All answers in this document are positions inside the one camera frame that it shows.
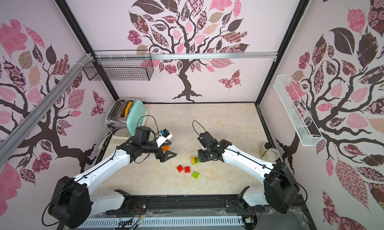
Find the white slotted cable duct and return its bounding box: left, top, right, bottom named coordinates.
left=78, top=216, right=244, bottom=230

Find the mint green toaster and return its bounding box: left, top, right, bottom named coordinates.
left=105, top=98, right=149, bottom=139

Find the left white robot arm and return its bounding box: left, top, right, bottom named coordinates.
left=44, top=126, right=176, bottom=229

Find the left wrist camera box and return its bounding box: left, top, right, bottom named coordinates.
left=156, top=129, right=173, bottom=147

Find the orange lego brick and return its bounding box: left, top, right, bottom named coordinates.
left=162, top=145, right=170, bottom=153

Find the aluminium rail back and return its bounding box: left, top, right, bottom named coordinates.
left=96, top=52, right=278, bottom=60

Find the long green lego brick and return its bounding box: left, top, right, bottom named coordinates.
left=194, top=157, right=201, bottom=164

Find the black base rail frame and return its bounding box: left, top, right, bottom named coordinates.
left=56, top=193, right=317, bottom=230

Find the aluminium rail left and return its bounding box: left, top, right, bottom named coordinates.
left=1, top=53, right=92, bottom=165

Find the green square lego brick middle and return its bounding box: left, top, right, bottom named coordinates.
left=192, top=171, right=200, bottom=180

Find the clear plastic cup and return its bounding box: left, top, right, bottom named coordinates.
left=259, top=143, right=280, bottom=163

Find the white wire shelf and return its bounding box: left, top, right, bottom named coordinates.
left=273, top=75, right=324, bottom=147

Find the red lego brick right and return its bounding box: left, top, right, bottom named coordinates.
left=184, top=166, right=191, bottom=174

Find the red lego brick left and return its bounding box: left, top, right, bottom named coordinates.
left=177, top=165, right=184, bottom=173

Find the black wire basket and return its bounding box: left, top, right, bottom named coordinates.
left=83, top=50, right=155, bottom=81

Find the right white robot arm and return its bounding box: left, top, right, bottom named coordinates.
left=198, top=131, right=300, bottom=214

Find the aluminium rail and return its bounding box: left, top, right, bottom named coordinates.
left=1, top=53, right=92, bottom=165
left=96, top=52, right=278, bottom=60

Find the red lego brick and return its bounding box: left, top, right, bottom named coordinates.
left=184, top=166, right=191, bottom=174
left=177, top=165, right=184, bottom=173

